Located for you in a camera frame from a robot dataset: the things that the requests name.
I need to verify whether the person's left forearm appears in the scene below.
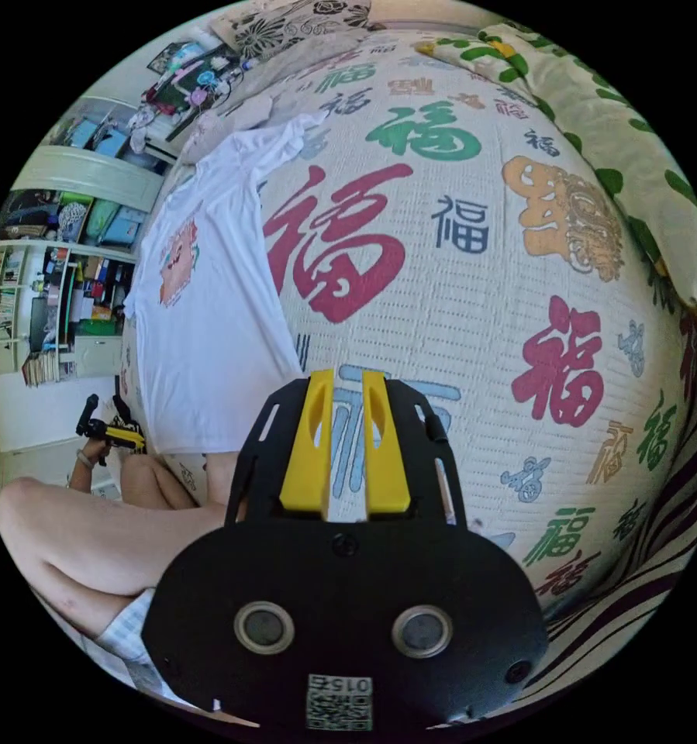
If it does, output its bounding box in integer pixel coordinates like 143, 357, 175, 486
66, 448, 98, 495

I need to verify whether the quilt with green leaf print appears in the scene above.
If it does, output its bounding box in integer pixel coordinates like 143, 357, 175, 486
415, 22, 697, 310

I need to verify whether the person's body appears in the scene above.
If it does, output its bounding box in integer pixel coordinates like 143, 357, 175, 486
0, 447, 250, 701

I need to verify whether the pillow with black floral print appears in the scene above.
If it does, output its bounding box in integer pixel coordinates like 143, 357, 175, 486
210, 0, 409, 60

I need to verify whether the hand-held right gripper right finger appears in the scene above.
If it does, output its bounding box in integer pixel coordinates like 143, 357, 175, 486
361, 370, 412, 515

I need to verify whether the white shelf cupboard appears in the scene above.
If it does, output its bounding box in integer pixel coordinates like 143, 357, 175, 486
0, 95, 170, 389

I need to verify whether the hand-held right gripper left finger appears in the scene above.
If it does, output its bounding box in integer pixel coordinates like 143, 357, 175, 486
278, 369, 334, 519

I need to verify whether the bed with printed woven mat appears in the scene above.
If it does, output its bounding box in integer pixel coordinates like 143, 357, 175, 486
118, 26, 697, 708

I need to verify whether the white short sleeve shirt with print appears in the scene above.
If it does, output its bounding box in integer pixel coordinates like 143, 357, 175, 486
122, 112, 330, 457

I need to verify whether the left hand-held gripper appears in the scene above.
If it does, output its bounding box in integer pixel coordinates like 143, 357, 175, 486
95, 394, 147, 468

